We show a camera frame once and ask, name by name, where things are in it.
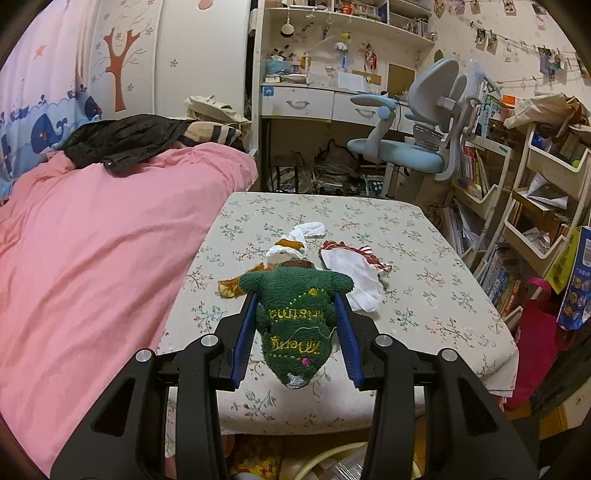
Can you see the white tissue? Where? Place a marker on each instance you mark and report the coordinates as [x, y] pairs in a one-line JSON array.
[[309, 229], [279, 256]]

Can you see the white bin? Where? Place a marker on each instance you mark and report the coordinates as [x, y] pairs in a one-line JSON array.
[[318, 454]]

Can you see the green knitted stocking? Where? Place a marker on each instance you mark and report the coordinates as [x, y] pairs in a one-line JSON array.
[[295, 314]]

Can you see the beige cloth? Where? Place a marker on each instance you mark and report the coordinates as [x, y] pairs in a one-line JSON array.
[[540, 108]]

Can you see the pink bag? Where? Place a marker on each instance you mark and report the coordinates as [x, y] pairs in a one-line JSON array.
[[535, 346]]

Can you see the black jacket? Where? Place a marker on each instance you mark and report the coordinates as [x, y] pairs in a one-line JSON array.
[[124, 138]]

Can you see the white paper sheet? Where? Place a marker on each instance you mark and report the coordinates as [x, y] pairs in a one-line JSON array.
[[351, 81]]

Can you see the white desk with shelves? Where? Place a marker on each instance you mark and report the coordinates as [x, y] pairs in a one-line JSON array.
[[318, 50]]

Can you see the hanging round ladle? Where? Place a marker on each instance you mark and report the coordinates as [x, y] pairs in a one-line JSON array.
[[287, 27]]

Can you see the blue yellow carton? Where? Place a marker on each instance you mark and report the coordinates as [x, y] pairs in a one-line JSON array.
[[577, 286]]

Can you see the orange peel piece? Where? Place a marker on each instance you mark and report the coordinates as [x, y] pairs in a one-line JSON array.
[[288, 242], [231, 287]]

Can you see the photo garland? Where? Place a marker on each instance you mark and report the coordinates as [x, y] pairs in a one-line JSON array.
[[517, 46]]

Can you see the stack of newspapers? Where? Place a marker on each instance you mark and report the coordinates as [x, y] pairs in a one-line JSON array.
[[339, 173]]

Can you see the striped bag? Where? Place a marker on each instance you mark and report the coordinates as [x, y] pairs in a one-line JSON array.
[[291, 175]]

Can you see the pink blanket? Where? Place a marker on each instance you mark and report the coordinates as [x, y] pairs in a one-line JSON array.
[[92, 254]]

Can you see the white wardrobe with tree decal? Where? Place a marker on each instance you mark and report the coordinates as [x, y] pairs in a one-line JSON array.
[[194, 69]]

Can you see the orange patterned cloth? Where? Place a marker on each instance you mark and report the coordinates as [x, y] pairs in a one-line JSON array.
[[256, 457]]

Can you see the white desk drawer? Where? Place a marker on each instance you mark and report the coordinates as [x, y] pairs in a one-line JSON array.
[[300, 104], [344, 113]]

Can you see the teal tissue box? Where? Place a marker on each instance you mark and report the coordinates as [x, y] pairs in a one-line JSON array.
[[277, 67]]

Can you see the row of books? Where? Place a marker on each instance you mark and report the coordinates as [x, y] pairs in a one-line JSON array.
[[501, 281]]

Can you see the red striped wrapper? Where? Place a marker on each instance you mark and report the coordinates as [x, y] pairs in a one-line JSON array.
[[360, 253]]

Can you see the whale print curtain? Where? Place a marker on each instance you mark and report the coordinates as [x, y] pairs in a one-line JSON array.
[[41, 92]]

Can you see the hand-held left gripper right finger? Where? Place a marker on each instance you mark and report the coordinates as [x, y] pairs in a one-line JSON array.
[[348, 341]]

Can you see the brown cork board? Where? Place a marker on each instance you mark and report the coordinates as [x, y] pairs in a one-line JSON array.
[[400, 78]]

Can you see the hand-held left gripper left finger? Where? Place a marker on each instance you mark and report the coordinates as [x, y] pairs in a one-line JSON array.
[[244, 341]]

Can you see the white paper napkin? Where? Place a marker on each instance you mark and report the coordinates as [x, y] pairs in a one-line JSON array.
[[355, 281]]

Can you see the beige cloth bag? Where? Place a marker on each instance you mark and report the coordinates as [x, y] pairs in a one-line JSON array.
[[212, 108]]

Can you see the red doll figure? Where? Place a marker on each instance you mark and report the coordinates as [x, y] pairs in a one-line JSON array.
[[370, 57]]

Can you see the blue grey desk chair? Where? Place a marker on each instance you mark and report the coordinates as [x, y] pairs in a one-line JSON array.
[[401, 154]]

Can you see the hanging green toy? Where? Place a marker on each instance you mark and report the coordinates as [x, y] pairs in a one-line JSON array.
[[341, 46]]

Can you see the striped beige pillow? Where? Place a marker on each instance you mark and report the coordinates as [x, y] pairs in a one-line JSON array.
[[212, 134]]

